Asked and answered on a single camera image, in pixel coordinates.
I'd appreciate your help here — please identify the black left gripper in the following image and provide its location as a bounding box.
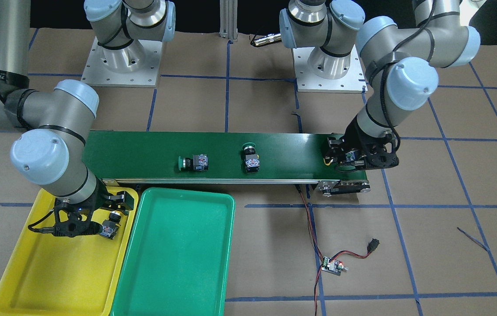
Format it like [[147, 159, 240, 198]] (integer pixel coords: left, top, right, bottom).
[[321, 119, 400, 172]]

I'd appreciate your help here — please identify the green plastic tray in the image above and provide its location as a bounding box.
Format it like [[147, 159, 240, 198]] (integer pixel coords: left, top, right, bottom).
[[111, 187, 236, 316]]

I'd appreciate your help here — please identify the yellow plastic tray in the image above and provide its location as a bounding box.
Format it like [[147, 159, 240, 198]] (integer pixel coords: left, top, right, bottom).
[[0, 210, 136, 316]]

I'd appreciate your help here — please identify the green conveyor belt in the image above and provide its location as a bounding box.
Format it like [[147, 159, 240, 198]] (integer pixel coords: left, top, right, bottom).
[[82, 131, 370, 196]]

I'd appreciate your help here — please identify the black connector plug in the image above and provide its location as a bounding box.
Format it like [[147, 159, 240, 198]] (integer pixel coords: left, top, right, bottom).
[[367, 238, 380, 254]]

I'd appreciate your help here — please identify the small motor controller board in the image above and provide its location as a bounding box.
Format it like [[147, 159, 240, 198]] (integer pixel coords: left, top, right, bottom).
[[321, 256, 348, 276]]

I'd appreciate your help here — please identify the aluminium frame post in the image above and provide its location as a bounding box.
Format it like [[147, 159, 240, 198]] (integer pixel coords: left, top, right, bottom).
[[219, 0, 238, 42]]

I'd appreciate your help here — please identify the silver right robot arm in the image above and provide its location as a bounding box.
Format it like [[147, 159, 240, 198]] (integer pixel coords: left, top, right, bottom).
[[0, 0, 134, 239]]

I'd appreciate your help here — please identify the silver metal cylinder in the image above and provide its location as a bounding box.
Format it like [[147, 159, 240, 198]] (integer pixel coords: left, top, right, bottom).
[[250, 33, 282, 47]]

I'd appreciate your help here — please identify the green push button on belt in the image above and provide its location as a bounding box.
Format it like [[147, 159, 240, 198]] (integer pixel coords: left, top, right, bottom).
[[178, 154, 209, 172]]

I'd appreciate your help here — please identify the green push button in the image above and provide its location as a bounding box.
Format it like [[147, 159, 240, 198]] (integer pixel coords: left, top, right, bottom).
[[178, 154, 209, 172], [242, 142, 260, 173]]

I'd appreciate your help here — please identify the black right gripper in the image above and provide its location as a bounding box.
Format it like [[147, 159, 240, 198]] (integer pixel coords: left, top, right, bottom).
[[50, 181, 135, 237]]

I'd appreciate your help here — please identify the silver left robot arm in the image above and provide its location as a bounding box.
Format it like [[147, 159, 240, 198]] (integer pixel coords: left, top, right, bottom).
[[279, 0, 481, 173]]

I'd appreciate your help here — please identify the yellow push button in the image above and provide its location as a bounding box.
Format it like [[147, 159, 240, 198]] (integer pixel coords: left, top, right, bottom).
[[323, 151, 357, 166], [99, 210, 124, 240]]

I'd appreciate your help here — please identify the red black wire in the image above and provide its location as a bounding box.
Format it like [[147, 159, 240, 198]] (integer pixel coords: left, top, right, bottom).
[[295, 184, 372, 316]]

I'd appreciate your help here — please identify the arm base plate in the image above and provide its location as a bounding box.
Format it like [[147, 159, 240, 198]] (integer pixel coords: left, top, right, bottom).
[[292, 46, 367, 93], [81, 39, 164, 88]]

